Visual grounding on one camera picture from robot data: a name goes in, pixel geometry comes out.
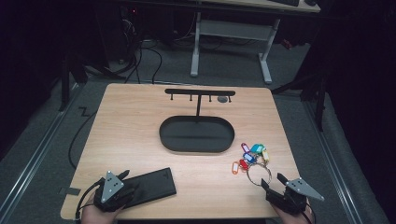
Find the person's right hand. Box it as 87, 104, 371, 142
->
272, 203, 314, 224

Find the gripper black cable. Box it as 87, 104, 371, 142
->
74, 178, 106, 220
300, 201, 318, 224

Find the metal floor rail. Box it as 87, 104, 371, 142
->
302, 98, 364, 224
0, 83, 82, 217

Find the black metal stand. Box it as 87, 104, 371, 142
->
272, 73, 329, 133
57, 50, 90, 112

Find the black wallet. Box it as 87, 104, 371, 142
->
125, 167, 177, 209

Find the white frame desk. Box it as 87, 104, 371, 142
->
189, 0, 321, 85

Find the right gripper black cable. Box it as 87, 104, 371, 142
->
300, 201, 318, 224

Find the person's left hand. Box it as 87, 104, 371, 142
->
80, 193, 123, 224

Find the thin black floor cable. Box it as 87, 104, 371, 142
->
68, 110, 98, 171

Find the bundle of black floor cables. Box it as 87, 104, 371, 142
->
109, 38, 163, 85

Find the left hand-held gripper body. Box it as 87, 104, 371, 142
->
92, 170, 135, 214

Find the black keyboard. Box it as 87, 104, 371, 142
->
269, 0, 301, 7

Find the black key rack with tray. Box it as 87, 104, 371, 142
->
159, 88, 236, 154

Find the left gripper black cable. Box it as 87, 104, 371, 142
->
74, 178, 106, 220

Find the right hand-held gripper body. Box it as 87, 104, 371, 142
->
264, 176, 325, 216

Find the grey floor tape patch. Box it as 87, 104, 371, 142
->
58, 187, 82, 197

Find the key ring with coloured tags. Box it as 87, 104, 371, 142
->
231, 142, 273, 187

